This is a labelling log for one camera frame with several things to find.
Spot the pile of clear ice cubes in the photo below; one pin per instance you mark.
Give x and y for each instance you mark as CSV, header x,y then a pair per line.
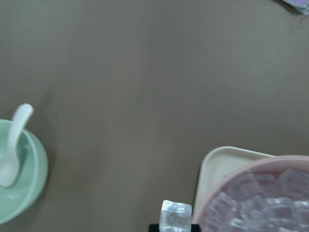
x,y
260,205

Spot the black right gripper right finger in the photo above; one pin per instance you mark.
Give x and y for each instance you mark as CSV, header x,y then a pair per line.
x,y
195,228

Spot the pink bowl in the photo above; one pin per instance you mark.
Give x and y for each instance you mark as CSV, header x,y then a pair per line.
x,y
217,188

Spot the single clear ice cube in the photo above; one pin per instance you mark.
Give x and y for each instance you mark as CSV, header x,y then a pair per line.
x,y
175,217

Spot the grey folded cloth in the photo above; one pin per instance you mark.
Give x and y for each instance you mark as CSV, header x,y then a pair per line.
x,y
301,6

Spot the beige plastic tray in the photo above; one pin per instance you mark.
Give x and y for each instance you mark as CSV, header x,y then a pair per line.
x,y
218,164

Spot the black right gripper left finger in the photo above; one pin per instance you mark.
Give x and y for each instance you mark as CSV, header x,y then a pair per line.
x,y
153,228

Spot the mint green bowl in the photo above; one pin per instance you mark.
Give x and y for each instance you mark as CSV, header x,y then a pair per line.
x,y
30,183

